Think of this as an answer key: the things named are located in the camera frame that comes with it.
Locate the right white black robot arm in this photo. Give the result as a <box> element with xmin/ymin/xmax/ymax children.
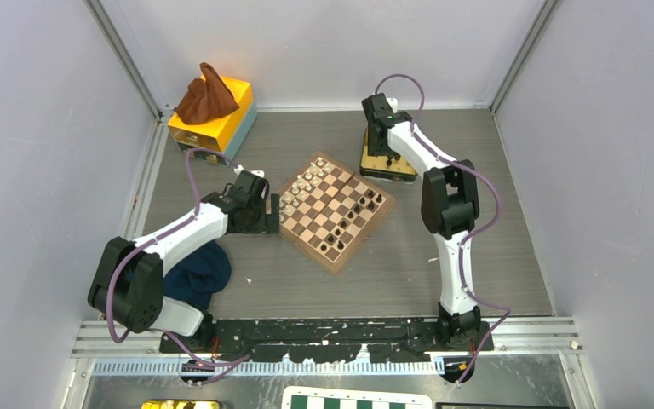
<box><xmin>362</xmin><ymin>93</ymin><xmax>481</xmax><ymax>350</ymax></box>

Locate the gold metal tray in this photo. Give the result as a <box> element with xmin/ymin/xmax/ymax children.
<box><xmin>359</xmin><ymin>130</ymin><xmax>417</xmax><ymax>184</ymax></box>

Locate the brown cloth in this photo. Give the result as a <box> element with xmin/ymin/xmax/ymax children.
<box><xmin>175</xmin><ymin>62</ymin><xmax>239</xmax><ymax>125</ymax></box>

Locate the wooden chess board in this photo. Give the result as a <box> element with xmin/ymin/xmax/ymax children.
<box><xmin>278</xmin><ymin>151</ymin><xmax>395</xmax><ymax>274</ymax></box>

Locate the green white chess mat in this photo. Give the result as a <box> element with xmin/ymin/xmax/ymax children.
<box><xmin>280</xmin><ymin>386</ymin><xmax>435</xmax><ymax>409</ymax></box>

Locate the black mounting base plate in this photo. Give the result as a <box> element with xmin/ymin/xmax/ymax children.
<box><xmin>159</xmin><ymin>318</ymin><xmax>494</xmax><ymax>364</ymax></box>

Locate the black chess piece cluster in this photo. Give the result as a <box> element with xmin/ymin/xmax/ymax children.
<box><xmin>318</xmin><ymin>191</ymin><xmax>385</xmax><ymax>260</ymax></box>

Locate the white chess piece row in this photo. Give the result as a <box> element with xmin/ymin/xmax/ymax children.
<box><xmin>279</xmin><ymin>155</ymin><xmax>342</xmax><ymax>228</ymax></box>

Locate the dark blue cloth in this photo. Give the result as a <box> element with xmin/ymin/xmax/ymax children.
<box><xmin>163</xmin><ymin>240</ymin><xmax>232</xmax><ymax>310</ymax></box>

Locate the gold tin at bottom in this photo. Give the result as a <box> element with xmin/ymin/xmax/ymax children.
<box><xmin>141</xmin><ymin>400</ymin><xmax>225</xmax><ymax>409</ymax></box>

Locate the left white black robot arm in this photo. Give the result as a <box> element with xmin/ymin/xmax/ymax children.
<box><xmin>87</xmin><ymin>170</ymin><xmax>279</xmax><ymax>352</ymax></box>

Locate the yellow storage box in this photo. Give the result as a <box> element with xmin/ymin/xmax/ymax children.
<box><xmin>167</xmin><ymin>77</ymin><xmax>257</xmax><ymax>159</ymax></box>

